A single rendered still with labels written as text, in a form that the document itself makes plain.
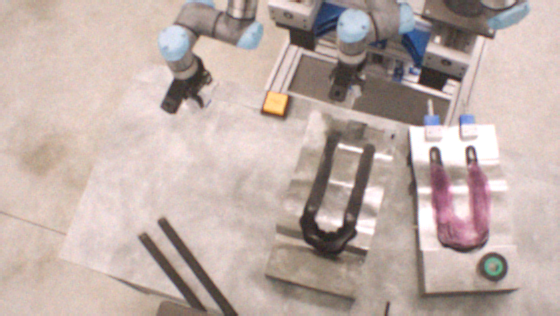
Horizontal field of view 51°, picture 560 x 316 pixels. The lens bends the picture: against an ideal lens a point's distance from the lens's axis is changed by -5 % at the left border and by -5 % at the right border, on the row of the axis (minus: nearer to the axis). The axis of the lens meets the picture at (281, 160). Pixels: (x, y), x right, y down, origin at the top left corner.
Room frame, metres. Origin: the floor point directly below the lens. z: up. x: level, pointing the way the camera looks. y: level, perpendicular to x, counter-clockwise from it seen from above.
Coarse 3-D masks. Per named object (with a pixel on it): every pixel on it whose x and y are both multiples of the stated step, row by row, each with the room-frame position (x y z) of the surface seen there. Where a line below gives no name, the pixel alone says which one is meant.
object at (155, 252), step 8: (144, 232) 0.51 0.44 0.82; (144, 240) 0.48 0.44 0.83; (152, 248) 0.45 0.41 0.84; (152, 256) 0.43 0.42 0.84; (160, 256) 0.42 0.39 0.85; (160, 264) 0.40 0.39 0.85; (168, 264) 0.39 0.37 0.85; (168, 272) 0.37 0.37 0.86; (176, 272) 0.36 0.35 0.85; (176, 280) 0.34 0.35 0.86; (184, 288) 0.31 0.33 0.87; (184, 296) 0.29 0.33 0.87; (192, 296) 0.29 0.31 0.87
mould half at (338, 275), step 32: (320, 128) 0.70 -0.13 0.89; (352, 128) 0.68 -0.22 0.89; (384, 128) 0.67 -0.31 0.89; (320, 160) 0.61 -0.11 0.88; (352, 160) 0.59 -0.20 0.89; (384, 160) 0.57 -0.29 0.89; (288, 192) 0.52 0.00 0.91; (288, 224) 0.43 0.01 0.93; (320, 224) 0.41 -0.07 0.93; (288, 256) 0.35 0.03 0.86; (320, 256) 0.34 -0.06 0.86; (352, 256) 0.32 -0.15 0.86; (320, 288) 0.25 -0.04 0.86; (352, 288) 0.23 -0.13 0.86
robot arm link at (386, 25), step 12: (372, 0) 0.86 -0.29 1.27; (384, 0) 0.84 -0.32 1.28; (372, 12) 0.82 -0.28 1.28; (384, 12) 0.81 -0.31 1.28; (396, 12) 0.80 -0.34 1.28; (408, 12) 0.80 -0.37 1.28; (384, 24) 0.78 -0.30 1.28; (396, 24) 0.78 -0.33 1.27; (408, 24) 0.78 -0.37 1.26; (384, 36) 0.76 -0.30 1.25
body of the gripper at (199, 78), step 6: (198, 60) 0.85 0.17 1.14; (198, 66) 0.84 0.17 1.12; (204, 66) 0.86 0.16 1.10; (198, 72) 0.84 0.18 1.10; (204, 72) 0.85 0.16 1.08; (210, 72) 0.84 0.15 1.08; (174, 78) 0.81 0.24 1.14; (186, 78) 0.80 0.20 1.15; (192, 78) 0.80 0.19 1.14; (198, 78) 0.83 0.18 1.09; (204, 78) 0.83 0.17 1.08; (192, 84) 0.81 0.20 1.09; (198, 84) 0.81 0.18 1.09; (204, 84) 0.83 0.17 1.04; (192, 90) 0.80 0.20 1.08; (198, 90) 0.82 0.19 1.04; (192, 96) 0.79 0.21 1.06
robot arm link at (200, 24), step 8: (192, 0) 0.94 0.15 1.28; (200, 0) 0.94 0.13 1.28; (208, 0) 0.94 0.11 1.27; (184, 8) 0.93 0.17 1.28; (192, 8) 0.92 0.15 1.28; (200, 8) 0.92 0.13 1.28; (208, 8) 0.91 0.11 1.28; (184, 16) 0.90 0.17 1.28; (192, 16) 0.90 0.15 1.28; (200, 16) 0.89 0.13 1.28; (208, 16) 0.89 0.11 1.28; (216, 16) 0.88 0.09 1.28; (176, 24) 0.88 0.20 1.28; (184, 24) 0.88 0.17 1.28; (192, 24) 0.88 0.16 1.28; (200, 24) 0.87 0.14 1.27; (208, 24) 0.87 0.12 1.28; (192, 32) 0.86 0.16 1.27; (200, 32) 0.87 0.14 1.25; (208, 32) 0.86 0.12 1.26
